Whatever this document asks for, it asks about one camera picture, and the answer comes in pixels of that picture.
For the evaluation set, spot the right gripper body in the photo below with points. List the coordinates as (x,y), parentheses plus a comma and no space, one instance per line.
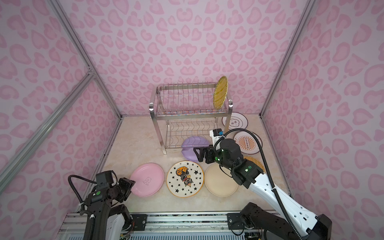
(211,158)

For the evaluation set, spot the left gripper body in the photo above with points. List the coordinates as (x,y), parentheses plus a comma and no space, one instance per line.
(125,185)

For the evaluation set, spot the pink bear plate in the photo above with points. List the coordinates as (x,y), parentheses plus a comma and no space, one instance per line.
(149,179)

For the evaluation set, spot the yellow woven plate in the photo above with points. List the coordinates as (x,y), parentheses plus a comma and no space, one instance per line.
(220,93)

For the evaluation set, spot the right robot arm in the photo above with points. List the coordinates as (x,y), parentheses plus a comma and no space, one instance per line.
(294,221)

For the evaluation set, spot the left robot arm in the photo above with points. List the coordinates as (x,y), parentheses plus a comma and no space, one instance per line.
(106,201)

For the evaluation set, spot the steel two-tier dish rack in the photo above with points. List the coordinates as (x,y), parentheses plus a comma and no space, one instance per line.
(180,111)

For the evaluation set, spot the purple shell-shaped plate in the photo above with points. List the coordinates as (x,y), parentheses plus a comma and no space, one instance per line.
(193,142)

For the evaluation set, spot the cream plain plate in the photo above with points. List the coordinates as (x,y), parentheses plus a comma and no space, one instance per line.
(219,181)

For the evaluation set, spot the white star cartoon plate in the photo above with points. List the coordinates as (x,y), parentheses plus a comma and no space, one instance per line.
(185,179)

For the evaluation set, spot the white plate orange sunburst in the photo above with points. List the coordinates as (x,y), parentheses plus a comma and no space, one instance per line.
(246,143)

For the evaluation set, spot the white plate black rim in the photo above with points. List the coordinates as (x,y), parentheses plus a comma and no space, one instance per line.
(237,120)

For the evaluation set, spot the orange woven plate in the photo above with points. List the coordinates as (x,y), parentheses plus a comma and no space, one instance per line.
(257,162)

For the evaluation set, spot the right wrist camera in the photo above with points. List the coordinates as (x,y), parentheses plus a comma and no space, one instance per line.
(216,134)

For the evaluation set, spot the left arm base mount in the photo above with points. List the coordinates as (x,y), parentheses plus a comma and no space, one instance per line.
(135,222)

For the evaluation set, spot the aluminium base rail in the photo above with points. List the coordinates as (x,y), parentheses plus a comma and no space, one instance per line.
(190,226)

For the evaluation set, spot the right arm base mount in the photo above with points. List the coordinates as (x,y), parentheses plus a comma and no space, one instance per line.
(240,221)

